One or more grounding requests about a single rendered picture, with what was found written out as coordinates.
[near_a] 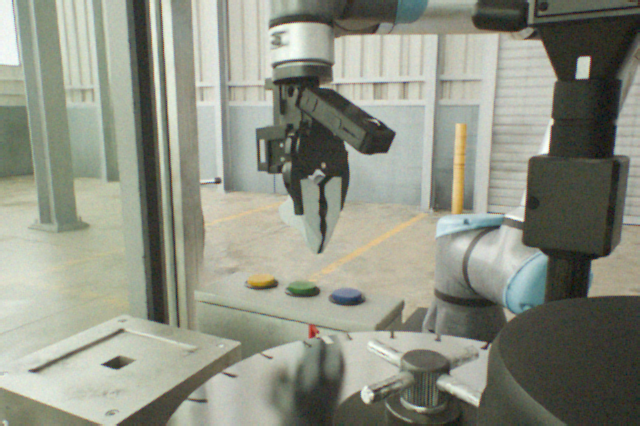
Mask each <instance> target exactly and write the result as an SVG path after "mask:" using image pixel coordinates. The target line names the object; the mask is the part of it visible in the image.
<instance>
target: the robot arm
mask: <svg viewBox="0 0 640 426"><path fill-rule="evenodd" d="M476 1H477V0H267V10H268V29H269V48H270V66H271V67H272V68H273V70H272V77H269V78H265V90H269V91H272V92H273V114H274V125H267V127H262V128H255V133H256V153H257V171H266V172H268V174H279V173H282V175H283V181H284V185H285V187H286V190H287V192H288V193H289V196H288V199H287V200H286V201H285V202H284V203H283V204H281V205H280V207H279V216H280V219H281V221H282V222H283V223H285V224H287V225H289V226H291V227H293V228H295V229H297V230H299V231H300V233H301V234H302V237H303V239H304V242H305V244H306V245H307V247H308V248H309V250H310V251H311V252H312V254H318V253H319V254H320V253H322V252H323V251H324V249H325V247H326V245H327V243H328V241H329V240H330V238H331V236H332V234H333V231H334V229H335V227H336V225H337V222H338V219H339V216H340V212H341V211H342V210H343V207H344V203H345V199H346V195H347V191H348V187H349V181H350V168H349V162H348V154H349V152H348V151H346V147H345V144H344V142H346V143H347V144H348V145H350V146H351V147H352V148H353V149H354V150H356V151H357V152H359V153H360V154H362V155H373V154H378V153H388V151H389V150H390V148H391V146H392V143H393V141H394V139H395V137H396V134H397V133H396V132H395V131H393V130H392V129H390V128H389V127H387V125H386V124H385V123H383V122H382V121H380V120H378V119H377V118H374V117H373V116H371V115H370V114H368V113H367V112H365V111H364V110H362V109H361V108H360V107H358V106H357V105H355V104H354V103H352V102H351V101H349V100H348V99H346V98H345V97H343V96H342V95H341V94H339V93H338V92H336V91H335V90H333V89H332V88H322V87H320V86H319V85H322V84H327V83H331V82H333V81H334V79H333V68H332V66H333V65H334V64H335V50H334V39H337V38H339V37H341V36H361V35H468V34H505V35H506V36H507V37H508V38H510V39H512V40H533V41H541V39H540V36H539V34H538V32H537V31H536V30H533V29H532V28H530V27H528V28H527V29H525V30H522V31H520V32H500V31H490V30H481V29H478V28H476V27H475V26H474V25H473V23H472V20H471V11H472V8H473V6H474V4H475V2H476ZM639 65H640V46H639V48H638V50H637V51H636V53H635V54H634V56H633V58H632V59H631V61H630V63H629V64H628V66H627V67H626V70H625V72H624V73H623V75H622V76H620V78H619V79H621V80H622V88H621V97H620V106H619V115H618V119H617V120H615V125H616V126H617V124H618V121H619V119H620V116H621V113H622V110H623V108H624V105H625V102H626V99H627V97H629V94H630V91H631V88H632V86H633V83H634V80H635V76H636V74H637V71H638V68H639ZM260 140H264V148H265V161H264V162H261V157H260ZM315 170H320V171H321V172H322V173H323V174H324V175H325V176H324V175H321V174H318V175H316V176H315V177H314V179H313V181H312V180H311V179H309V178H307V177H308V176H311V175H313V173H314V172H315ZM525 199H526V190H525V192H524V195H523V198H522V201H521V204H520V206H519V207H518V208H517V209H516V210H514V211H512V212H510V213H508V214H506V215H500V214H460V215H449V216H445V217H442V218H441V219H440V220H439V221H438V223H437V230H436V236H435V240H436V244H435V264H434V298H433V301H432V303H431V306H430V308H429V311H428V313H427V316H426V318H425V321H424V323H423V329H422V333H428V334H438V339H437V342H440V341H441V335H446V336H454V337H460V338H466V339H472V340H477V341H482V342H487V346H486V347H485V349H484V350H488V346H489V345H490V344H491V343H492V342H493V341H494V339H495V338H496V337H497V335H498V334H499V332H500V331H501V330H502V329H503V327H504V326H505V325H506V323H507V322H508V321H507V317H506V313H505V309H504V307H505V308H507V309H508V310H509V311H510V312H512V313H514V314H516V315H517V314H519V313H521V312H523V311H524V310H526V309H529V308H531V307H534V306H537V305H540V304H543V303H544V294H545V283H546V272H547V261H548V256H546V255H544V254H543V253H542V252H541V251H540V250H539V249H537V248H530V247H527V246H525V245H524V244H523V243H522V237H523V224H524V212H525Z"/></svg>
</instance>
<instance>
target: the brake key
mask: <svg viewBox="0 0 640 426"><path fill-rule="evenodd" d="M332 299H334V300H336V301H339V302H357V301H359V300H361V299H362V293H361V291H359V290H357V289H353V288H340V289H336V290H334V291H333V292H332Z"/></svg>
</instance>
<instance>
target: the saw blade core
mask: <svg viewBox="0 0 640 426"><path fill-rule="evenodd" d="M393 334H394V338H395V339H391V333H390V332H360V333H347V336H348V338H349V339H350V341H348V340H347V337H346V336H345V334H338V335H330V336H327V337H328V338H329V339H330V340H331V341H332V342H333V343H329V344H326V343H325V342H324V341H323V340H322V338H321V337H318V338H312V339H307V340H304V343H302V342H301V341H299V342H295V343H291V344H287V345H284V346H280V347H277V348H274V349H271V350H268V351H265V352H263V353H261V355H260V354H257V355H255V356H252V357H250V358H248V359H246V360H243V361H241V362H239V363H237V364H235V365H233V366H231V367H230V368H228V369H226V370H224V371H223V372H222V374H220V373H219V374H218V375H216V376H215V377H213V378H212V379H210V380H209V381H207V382H206V383H205V384H203V385H202V386H201V387H200V388H198V389H197V390H196V391H195V392H194V393H193V394H191V395H190V396H189V397H188V401H187V400H185V401H184V402H183V403H182V404H181V406H180V407H179V408H178V409H177V410H176V411H175V413H174V414H173V415H172V417H171V418H170V419H169V421H168V422H167V424H166V425H165V426H333V417H334V413H335V411H336V409H337V407H338V406H339V404H340V403H341V402H342V401H343V400H344V399H345V398H346V397H348V396H349V395H351V394H352V393H354V392H355V393H356V392H358V391H360V390H362V389H363V388H364V387H366V386H368V385H371V384H373V383H376V382H378V381H381V380H383V379H386V378H388V377H391V376H393V375H396V374H398V373H400V369H399V368H398V367H396V366H394V365H392V364H390V363H388V362H386V361H384V360H382V359H381V358H379V357H377V356H375V355H373V354H371V353H369V352H368V350H367V345H368V343H369V341H371V340H372V339H377V340H379V341H381V342H383V343H385V344H387V345H389V346H391V347H393V348H395V349H397V350H399V351H401V352H403V353H406V352H408V351H411V350H416V349H426V350H432V351H436V352H438V353H441V354H442V355H446V354H449V353H451V352H454V351H456V350H459V349H461V348H464V347H466V346H469V345H474V346H475V347H476V348H477V349H478V351H479V358H478V359H477V360H474V361H472V362H470V363H467V364H465V365H463V366H460V367H458V368H456V369H453V370H451V371H450V376H452V377H454V378H456V379H458V380H460V381H462V382H464V383H466V384H468V385H470V386H472V387H474V388H476V389H478V390H480V391H483V390H484V388H485V386H486V378H487V364H488V354H489V350H490V347H491V344H492V343H491V344H490V345H489V346H488V350H484V349H485V347H486V346H487V342H482V341H477V340H472V339H466V338H460V337H454V336H446V335H441V341H440V342H437V339H438V334H428V333H415V332H393ZM304 344H305V345H306V346H307V347H309V348H306V347H305V345H304ZM266 358H267V359H266ZM268 358H269V359H268ZM230 377H231V378H230ZM232 378H235V379H232ZM200 403H206V404H200Z"/></svg>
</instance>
